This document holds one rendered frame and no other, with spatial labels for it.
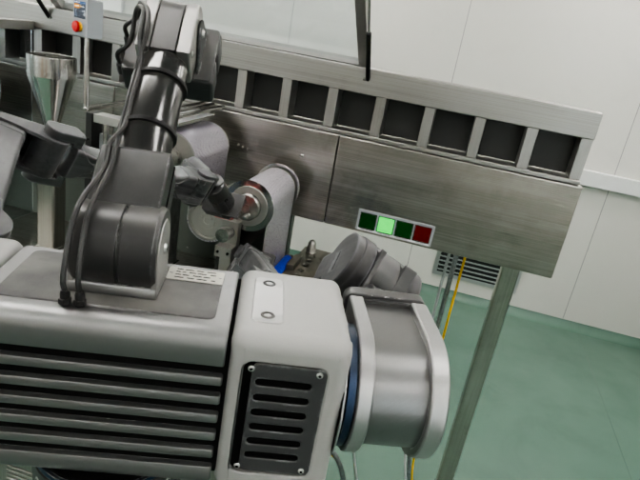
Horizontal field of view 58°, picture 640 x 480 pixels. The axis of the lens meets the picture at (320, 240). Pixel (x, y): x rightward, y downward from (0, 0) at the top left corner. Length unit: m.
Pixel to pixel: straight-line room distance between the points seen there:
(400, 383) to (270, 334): 0.13
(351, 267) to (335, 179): 1.21
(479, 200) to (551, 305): 2.75
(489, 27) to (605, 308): 2.12
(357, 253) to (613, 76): 3.62
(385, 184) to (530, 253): 0.50
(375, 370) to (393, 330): 0.06
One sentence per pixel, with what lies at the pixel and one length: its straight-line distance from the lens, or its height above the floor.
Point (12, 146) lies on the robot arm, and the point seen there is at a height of 1.50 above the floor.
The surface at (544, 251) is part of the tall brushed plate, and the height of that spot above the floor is 1.22.
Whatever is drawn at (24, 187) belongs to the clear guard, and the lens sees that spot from 2.40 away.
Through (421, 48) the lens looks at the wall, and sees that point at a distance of 4.13.
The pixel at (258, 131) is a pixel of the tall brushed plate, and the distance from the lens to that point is 1.92.
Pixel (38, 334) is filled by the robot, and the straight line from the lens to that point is 0.48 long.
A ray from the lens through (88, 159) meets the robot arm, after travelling 1.15.
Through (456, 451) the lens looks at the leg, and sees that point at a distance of 2.45.
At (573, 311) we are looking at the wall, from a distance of 4.57.
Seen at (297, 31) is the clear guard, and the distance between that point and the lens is 1.82.
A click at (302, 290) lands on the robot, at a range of 0.53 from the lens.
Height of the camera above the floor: 1.76
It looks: 20 degrees down
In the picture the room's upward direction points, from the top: 10 degrees clockwise
